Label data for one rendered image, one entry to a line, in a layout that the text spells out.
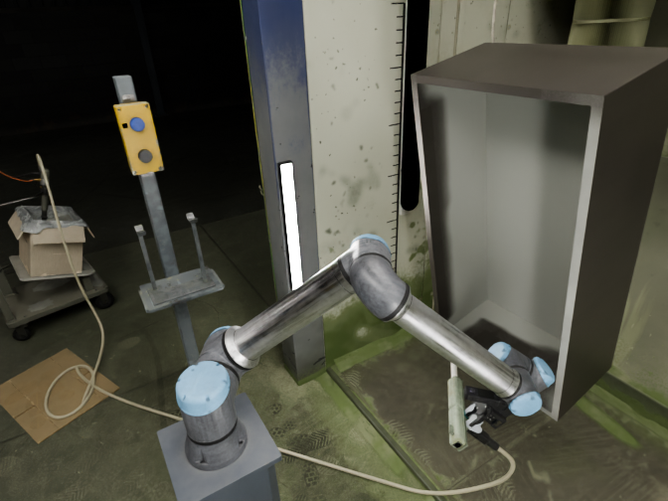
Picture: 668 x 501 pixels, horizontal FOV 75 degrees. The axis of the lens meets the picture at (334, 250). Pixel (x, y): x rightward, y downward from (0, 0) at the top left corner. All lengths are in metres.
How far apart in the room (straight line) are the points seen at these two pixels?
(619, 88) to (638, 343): 1.68
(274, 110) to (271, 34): 0.27
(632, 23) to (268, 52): 1.64
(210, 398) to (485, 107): 1.37
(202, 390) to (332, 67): 1.32
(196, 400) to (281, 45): 1.28
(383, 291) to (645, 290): 1.81
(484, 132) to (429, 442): 1.40
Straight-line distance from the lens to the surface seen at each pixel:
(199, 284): 1.99
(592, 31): 2.56
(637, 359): 2.64
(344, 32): 1.96
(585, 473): 2.35
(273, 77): 1.81
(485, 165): 1.89
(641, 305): 2.66
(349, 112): 2.00
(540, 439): 2.39
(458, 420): 1.66
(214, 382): 1.33
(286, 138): 1.87
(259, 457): 1.47
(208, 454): 1.45
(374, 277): 1.09
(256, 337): 1.36
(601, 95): 1.14
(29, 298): 3.69
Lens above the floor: 1.81
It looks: 28 degrees down
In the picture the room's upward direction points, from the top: 3 degrees counter-clockwise
